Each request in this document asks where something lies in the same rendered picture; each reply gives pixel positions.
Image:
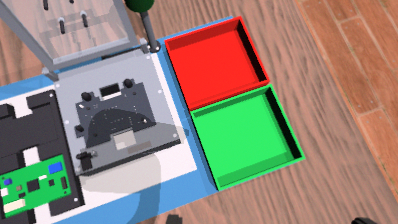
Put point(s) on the red bin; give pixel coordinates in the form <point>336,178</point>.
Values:
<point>215,63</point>

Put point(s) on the green circuit board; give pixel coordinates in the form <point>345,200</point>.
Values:
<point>34,185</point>

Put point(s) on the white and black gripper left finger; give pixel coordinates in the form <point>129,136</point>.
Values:
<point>173,219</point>

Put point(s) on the green square bin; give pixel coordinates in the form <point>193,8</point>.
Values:
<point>244,135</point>

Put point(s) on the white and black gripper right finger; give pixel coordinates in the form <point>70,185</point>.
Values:
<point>363,221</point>

